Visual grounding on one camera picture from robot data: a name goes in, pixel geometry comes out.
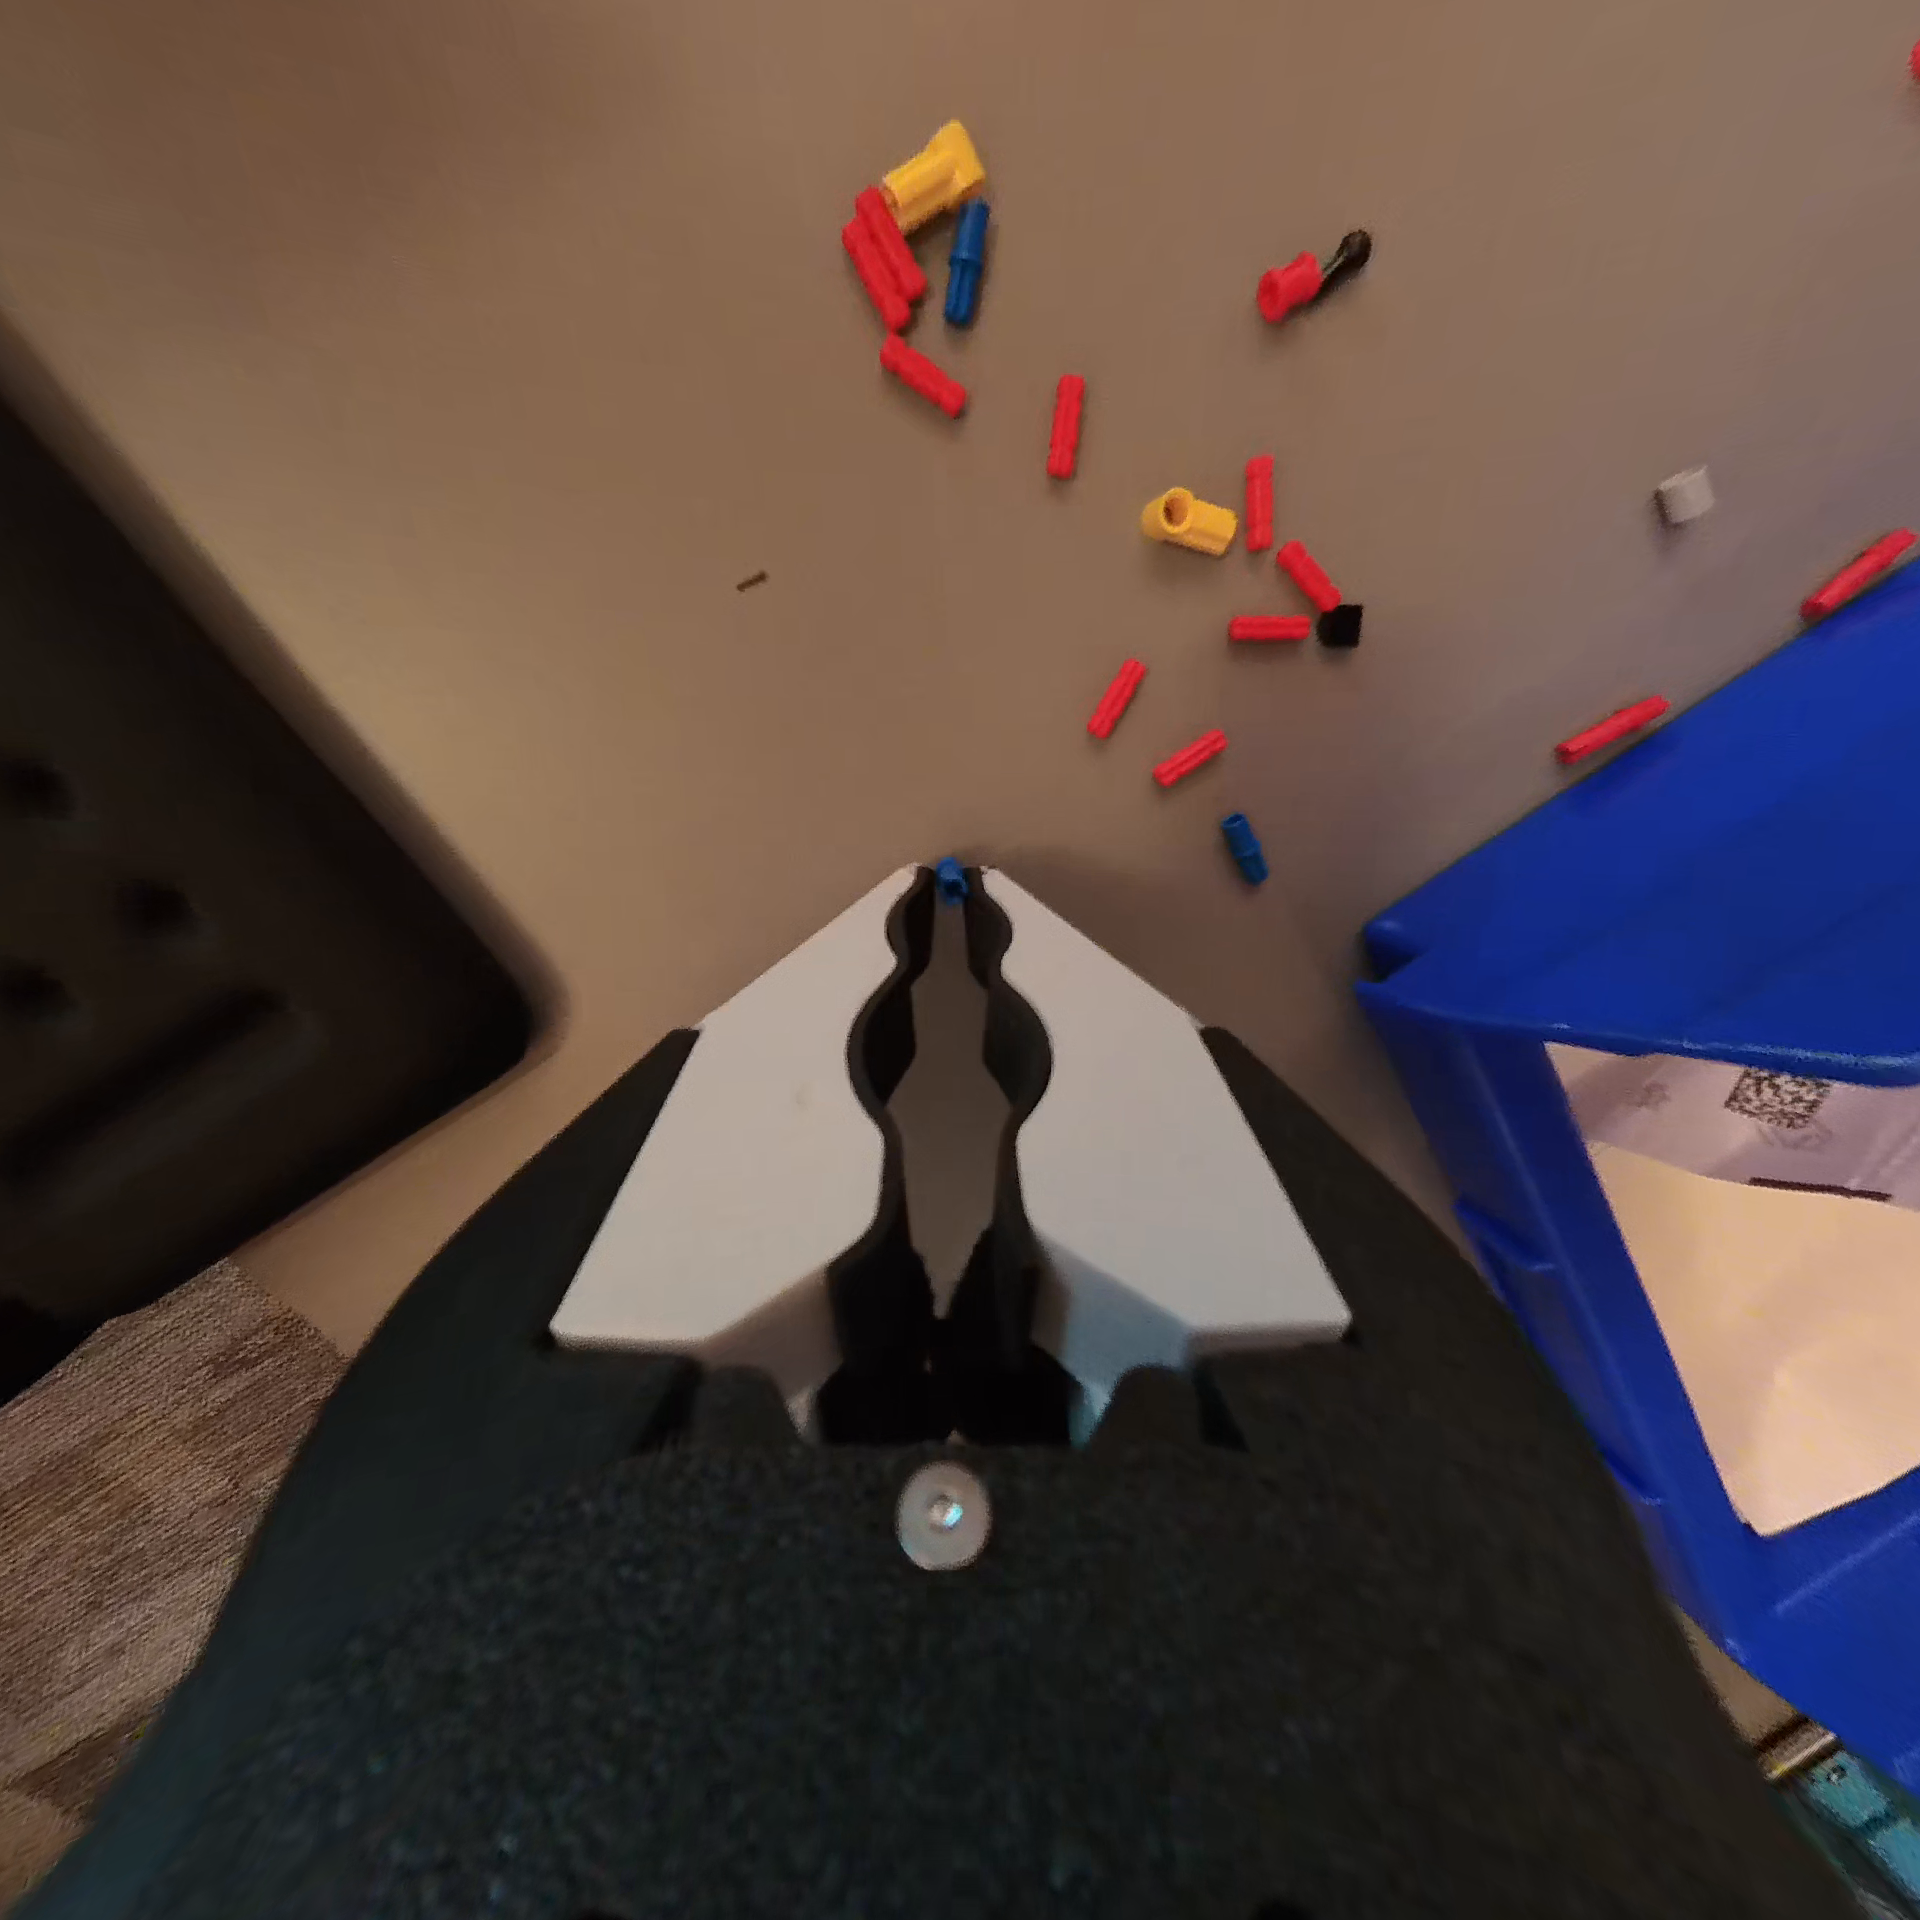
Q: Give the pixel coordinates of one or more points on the black mat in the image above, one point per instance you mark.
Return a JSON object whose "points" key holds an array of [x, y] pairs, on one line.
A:
{"points": [[180, 900]]}

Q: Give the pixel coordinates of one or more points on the white paper bag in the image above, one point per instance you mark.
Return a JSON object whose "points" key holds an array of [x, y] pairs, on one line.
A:
{"points": [[1771, 1321]]}

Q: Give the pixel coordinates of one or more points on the scattered lego pins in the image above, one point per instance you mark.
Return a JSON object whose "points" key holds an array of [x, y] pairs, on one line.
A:
{"points": [[1064, 428]]}

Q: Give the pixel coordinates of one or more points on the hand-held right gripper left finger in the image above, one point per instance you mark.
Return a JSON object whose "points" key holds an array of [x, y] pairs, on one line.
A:
{"points": [[705, 1200]]}

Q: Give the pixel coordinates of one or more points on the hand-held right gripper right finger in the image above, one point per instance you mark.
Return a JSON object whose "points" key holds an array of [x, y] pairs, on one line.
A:
{"points": [[1184, 1200]]}

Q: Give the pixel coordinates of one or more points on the teal bag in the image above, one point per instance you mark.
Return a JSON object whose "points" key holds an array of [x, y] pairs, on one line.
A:
{"points": [[1852, 1822]]}

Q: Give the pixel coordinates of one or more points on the blue plastic bin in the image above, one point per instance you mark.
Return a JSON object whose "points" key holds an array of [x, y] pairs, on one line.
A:
{"points": [[1500, 1200]]}

